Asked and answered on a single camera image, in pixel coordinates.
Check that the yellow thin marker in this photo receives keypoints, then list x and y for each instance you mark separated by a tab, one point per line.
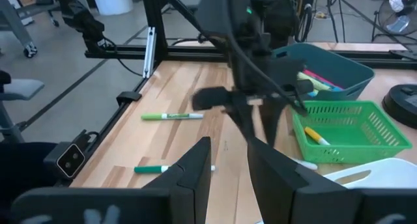
312	133

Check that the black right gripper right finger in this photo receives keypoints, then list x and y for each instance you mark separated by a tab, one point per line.
280	198

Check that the green plastic mesh basket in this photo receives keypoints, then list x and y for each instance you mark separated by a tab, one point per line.
355	154

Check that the light green thin marker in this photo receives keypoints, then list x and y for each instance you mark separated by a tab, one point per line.
172	116

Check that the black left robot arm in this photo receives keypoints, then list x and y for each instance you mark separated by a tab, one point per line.
221	9

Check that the silver aluminium bar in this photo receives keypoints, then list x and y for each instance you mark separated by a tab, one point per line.
149	51

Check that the cyan highlighter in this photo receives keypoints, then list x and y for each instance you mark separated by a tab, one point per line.
335	90

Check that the grey wheeled cart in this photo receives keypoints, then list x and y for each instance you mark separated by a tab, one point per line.
16	25

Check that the pink highlighter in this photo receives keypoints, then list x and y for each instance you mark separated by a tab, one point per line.
322	78

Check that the black frame clamp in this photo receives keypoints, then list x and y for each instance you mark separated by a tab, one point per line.
128	96

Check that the white cylindrical bin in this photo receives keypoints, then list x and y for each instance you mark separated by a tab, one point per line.
112	1

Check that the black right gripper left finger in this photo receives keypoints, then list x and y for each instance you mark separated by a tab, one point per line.
189	191

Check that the black table-level camera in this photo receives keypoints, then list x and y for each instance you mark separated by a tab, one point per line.
68	160

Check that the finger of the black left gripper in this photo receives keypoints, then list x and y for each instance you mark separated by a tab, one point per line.
272	120
244	120

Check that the white plastic bin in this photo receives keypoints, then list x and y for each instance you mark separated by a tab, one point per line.
391	168

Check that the dark teal plastic bin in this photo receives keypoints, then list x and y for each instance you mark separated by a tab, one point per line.
342	64

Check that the yellow-green highlighter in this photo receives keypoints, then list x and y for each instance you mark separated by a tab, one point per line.
314	82

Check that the grey padded chair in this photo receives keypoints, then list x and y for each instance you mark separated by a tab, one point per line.
23	87

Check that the black floor fan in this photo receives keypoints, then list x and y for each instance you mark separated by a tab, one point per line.
399	23

